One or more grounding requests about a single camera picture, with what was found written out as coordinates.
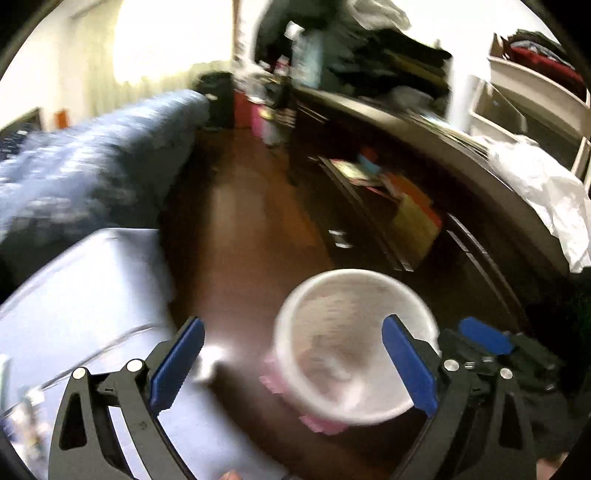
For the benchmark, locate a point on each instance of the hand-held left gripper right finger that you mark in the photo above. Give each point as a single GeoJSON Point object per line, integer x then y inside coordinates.
{"type": "Point", "coordinates": [411, 369]}

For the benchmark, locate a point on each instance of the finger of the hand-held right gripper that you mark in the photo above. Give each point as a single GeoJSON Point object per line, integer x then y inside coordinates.
{"type": "Point", "coordinates": [485, 334]}

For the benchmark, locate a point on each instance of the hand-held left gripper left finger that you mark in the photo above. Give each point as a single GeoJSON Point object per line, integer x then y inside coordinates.
{"type": "Point", "coordinates": [178, 364]}

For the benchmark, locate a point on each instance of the white bin with pink flowers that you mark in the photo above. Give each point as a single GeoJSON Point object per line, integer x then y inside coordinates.
{"type": "Point", "coordinates": [332, 323]}

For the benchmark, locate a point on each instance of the dark wooden desk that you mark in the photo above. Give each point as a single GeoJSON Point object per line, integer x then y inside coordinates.
{"type": "Point", "coordinates": [461, 249]}

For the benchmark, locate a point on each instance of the translucent plastic storage box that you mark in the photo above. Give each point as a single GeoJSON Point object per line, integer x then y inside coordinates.
{"type": "Point", "coordinates": [92, 300]}

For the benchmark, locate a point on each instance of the yellow folder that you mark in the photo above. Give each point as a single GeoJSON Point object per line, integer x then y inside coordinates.
{"type": "Point", "coordinates": [415, 230]}

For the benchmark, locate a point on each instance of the white plastic bag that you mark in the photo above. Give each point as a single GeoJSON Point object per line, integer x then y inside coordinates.
{"type": "Point", "coordinates": [545, 194]}

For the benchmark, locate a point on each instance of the red folder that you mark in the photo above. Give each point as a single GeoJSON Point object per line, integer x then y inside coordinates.
{"type": "Point", "coordinates": [411, 194]}

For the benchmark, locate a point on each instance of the green book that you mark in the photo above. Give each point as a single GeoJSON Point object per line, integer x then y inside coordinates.
{"type": "Point", "coordinates": [353, 170]}

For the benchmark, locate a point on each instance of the bed with blue floral blanket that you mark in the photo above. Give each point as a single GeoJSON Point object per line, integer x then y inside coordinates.
{"type": "Point", "coordinates": [92, 157]}

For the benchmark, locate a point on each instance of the white shelf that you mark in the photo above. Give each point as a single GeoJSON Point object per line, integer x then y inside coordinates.
{"type": "Point", "coordinates": [531, 87]}

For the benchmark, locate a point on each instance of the pink plastic bin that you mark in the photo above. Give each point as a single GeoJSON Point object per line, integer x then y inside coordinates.
{"type": "Point", "coordinates": [262, 123]}

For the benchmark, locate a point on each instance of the red box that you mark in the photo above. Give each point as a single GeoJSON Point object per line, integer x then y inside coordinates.
{"type": "Point", "coordinates": [242, 108]}

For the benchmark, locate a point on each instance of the black suitcase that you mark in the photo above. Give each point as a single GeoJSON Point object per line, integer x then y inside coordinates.
{"type": "Point", "coordinates": [217, 101]}

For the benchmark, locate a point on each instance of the orange chair back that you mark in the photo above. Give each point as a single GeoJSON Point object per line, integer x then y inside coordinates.
{"type": "Point", "coordinates": [61, 119]}

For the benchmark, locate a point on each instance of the pale curtain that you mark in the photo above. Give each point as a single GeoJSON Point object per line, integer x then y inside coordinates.
{"type": "Point", "coordinates": [115, 92]}

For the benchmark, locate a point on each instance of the red and dark folded clothes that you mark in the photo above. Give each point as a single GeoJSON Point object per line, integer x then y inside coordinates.
{"type": "Point", "coordinates": [545, 60]}

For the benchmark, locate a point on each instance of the pile of clothes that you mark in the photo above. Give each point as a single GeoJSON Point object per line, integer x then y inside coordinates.
{"type": "Point", "coordinates": [378, 60]}

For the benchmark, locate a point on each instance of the dark hanging clothes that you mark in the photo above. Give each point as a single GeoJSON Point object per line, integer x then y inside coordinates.
{"type": "Point", "coordinates": [277, 32]}

